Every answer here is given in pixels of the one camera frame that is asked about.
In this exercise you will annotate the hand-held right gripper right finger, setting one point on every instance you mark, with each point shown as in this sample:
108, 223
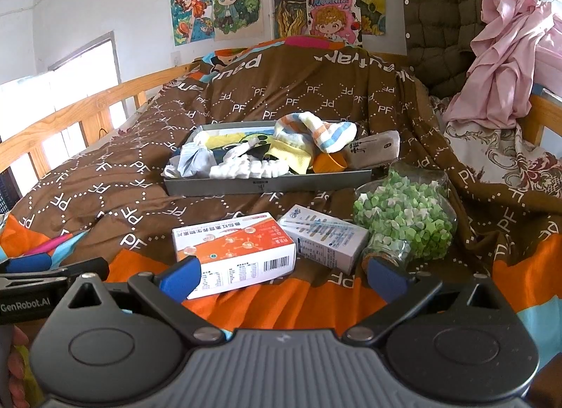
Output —
388, 280

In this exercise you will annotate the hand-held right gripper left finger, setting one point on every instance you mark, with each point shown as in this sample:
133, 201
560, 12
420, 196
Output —
180, 279

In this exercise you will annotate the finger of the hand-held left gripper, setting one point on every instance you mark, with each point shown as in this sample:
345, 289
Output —
79, 268

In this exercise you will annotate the white ruffled sock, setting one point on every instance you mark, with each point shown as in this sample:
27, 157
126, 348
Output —
246, 168

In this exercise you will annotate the orange sock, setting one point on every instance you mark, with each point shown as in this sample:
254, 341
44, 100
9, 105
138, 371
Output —
329, 163

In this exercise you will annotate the beige printed sock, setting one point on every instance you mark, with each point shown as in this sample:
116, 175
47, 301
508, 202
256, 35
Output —
373, 149

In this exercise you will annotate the yellow sock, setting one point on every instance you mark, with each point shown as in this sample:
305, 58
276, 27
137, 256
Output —
289, 157

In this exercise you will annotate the striped pastel sock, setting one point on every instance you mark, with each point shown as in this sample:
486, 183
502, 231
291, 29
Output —
316, 131

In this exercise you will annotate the person's left hand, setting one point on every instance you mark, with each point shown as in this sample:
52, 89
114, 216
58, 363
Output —
19, 359

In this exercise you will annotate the orange and white box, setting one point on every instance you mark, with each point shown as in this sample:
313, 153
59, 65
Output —
232, 241

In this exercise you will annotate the glass jar of green stars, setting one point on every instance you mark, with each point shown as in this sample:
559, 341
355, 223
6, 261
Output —
404, 214

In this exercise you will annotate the white and blue box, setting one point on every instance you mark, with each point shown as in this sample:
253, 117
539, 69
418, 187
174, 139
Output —
325, 236

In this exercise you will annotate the black plastic crate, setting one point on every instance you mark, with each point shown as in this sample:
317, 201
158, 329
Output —
8, 190

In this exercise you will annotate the cartoon frog picture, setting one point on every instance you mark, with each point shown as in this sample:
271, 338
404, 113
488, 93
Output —
237, 140

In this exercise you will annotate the floral bedsheet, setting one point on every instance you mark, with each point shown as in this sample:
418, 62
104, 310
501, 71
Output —
505, 162

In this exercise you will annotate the window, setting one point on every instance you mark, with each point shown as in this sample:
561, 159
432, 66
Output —
52, 74

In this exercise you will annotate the brown printed blanket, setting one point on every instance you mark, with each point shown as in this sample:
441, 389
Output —
285, 83

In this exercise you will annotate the pink garment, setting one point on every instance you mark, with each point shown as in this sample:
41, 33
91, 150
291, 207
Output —
505, 61

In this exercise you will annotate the brown quilted jacket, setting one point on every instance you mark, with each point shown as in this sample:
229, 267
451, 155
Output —
439, 17

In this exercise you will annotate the wooden bed rail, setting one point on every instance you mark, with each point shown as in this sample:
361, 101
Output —
542, 118
66, 113

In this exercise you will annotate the white wall socket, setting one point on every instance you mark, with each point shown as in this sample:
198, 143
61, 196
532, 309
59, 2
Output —
175, 59

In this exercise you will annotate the pink blond figure wall poster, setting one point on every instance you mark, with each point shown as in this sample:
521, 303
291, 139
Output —
333, 19

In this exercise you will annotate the orange-haired girl wall poster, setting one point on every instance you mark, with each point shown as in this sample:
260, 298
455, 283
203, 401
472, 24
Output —
193, 12

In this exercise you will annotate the blond figure green wall poster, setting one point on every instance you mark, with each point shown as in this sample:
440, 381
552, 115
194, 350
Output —
239, 4

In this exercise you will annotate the orange and dark wall poster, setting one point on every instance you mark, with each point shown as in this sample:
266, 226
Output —
289, 4

